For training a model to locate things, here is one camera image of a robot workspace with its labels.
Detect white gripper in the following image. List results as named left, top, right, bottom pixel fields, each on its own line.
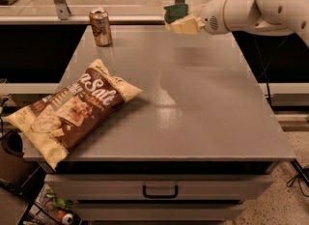
left=165, top=0, right=229, bottom=35

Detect green and yellow sponge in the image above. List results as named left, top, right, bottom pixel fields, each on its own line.
left=164, top=3, right=188, bottom=24

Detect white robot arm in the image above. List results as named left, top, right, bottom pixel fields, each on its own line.
left=164, top=0, right=309, bottom=46

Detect orange soda can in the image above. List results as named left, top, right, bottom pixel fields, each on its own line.
left=89, top=8, right=112, bottom=46

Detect brown and cream chip bag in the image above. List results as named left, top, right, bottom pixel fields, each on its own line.
left=7, top=59, right=142, bottom=168

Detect grey lower drawer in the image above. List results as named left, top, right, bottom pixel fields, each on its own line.
left=74, top=203, right=243, bottom=221

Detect grey drawer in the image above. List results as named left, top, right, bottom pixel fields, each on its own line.
left=74, top=203, right=243, bottom=221
left=45, top=174, right=272, bottom=201

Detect grey upper drawer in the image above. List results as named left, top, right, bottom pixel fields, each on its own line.
left=45, top=174, right=272, bottom=201

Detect dark brown bin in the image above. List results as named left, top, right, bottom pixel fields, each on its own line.
left=0, top=130, right=37, bottom=186

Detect items on lower shelf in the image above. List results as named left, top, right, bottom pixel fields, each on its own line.
left=29, top=184, right=78, bottom=225

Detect black hanging cable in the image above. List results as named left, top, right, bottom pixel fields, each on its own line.
left=253, top=34, right=291, bottom=107

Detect black drawer handle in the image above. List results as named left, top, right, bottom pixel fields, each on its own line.
left=142, top=185, right=179, bottom=199

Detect black floor cable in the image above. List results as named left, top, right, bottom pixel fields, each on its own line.
left=285, top=159, right=309, bottom=198

